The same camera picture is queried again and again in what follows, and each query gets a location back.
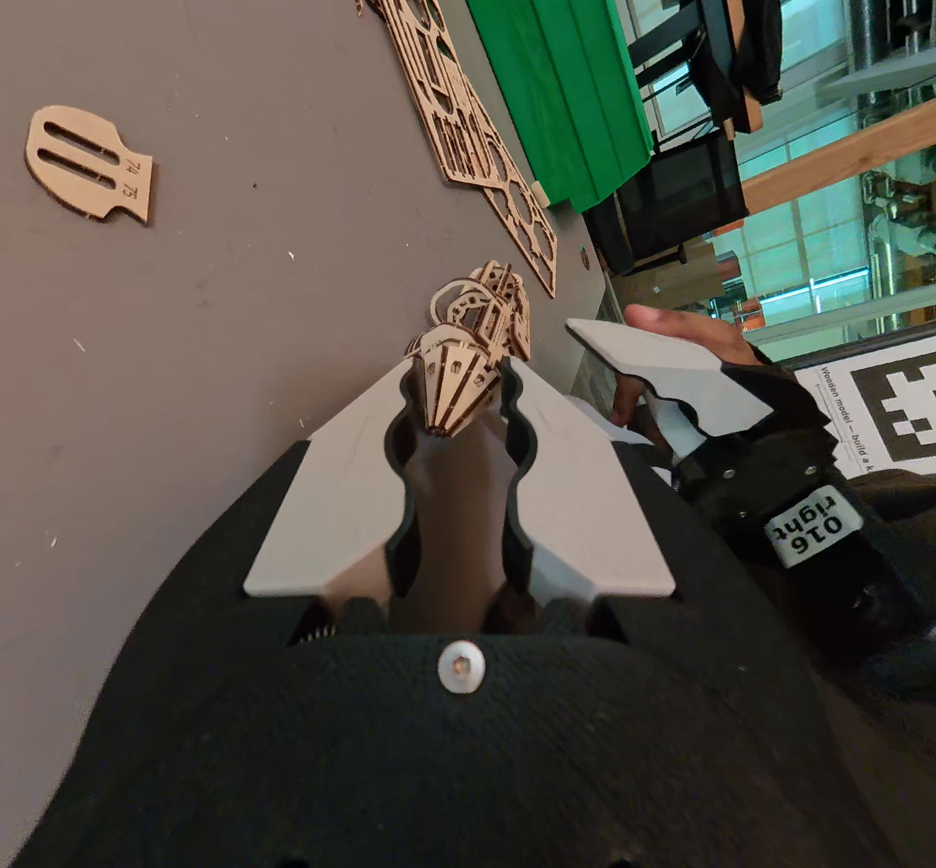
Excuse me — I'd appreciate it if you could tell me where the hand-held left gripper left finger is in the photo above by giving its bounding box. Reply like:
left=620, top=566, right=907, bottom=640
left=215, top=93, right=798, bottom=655
left=242, top=360, right=421, bottom=602

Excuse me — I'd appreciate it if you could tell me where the black mesh bin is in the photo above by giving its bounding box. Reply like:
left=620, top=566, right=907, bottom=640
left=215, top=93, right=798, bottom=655
left=584, top=128, right=752, bottom=277

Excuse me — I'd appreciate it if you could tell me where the assembled wooden model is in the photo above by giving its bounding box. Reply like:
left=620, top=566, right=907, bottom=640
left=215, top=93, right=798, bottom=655
left=404, top=259, right=532, bottom=439

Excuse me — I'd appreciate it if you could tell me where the black jacket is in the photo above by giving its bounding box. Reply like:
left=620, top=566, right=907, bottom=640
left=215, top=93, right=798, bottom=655
left=691, top=0, right=785, bottom=105

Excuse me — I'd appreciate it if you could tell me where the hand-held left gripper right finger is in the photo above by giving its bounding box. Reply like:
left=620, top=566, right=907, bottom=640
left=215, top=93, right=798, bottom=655
left=499, top=358, right=677, bottom=604

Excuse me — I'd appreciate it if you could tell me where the round-holed wooden puzzle sheet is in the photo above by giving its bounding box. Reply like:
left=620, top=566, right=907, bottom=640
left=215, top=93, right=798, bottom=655
left=479, top=137, right=558, bottom=299

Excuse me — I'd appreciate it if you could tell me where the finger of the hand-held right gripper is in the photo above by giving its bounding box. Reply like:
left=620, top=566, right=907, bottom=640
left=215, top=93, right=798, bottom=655
left=565, top=317, right=775, bottom=461
left=565, top=393, right=675, bottom=482

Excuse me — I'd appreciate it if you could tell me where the rounded two-slot wooden piece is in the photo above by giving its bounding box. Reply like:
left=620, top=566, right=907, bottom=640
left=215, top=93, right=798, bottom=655
left=24, top=105, right=155, bottom=227

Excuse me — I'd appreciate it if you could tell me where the person's right hand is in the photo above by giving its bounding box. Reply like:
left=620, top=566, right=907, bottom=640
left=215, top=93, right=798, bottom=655
left=624, top=304, right=763, bottom=370

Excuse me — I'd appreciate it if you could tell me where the framed tag card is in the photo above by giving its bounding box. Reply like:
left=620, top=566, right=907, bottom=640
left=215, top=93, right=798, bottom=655
left=792, top=327, right=936, bottom=480

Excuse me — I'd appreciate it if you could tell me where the grey desk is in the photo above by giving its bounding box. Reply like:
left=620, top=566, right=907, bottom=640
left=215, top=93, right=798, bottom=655
left=0, top=0, right=623, bottom=832

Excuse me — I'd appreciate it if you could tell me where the long slotted wooden puzzle sheet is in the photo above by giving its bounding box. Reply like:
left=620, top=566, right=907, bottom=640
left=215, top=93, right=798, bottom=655
left=328, top=0, right=506, bottom=191

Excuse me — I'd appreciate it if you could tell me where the green plastic bin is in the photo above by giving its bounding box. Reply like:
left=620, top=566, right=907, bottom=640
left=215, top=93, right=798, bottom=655
left=439, top=0, right=654, bottom=214

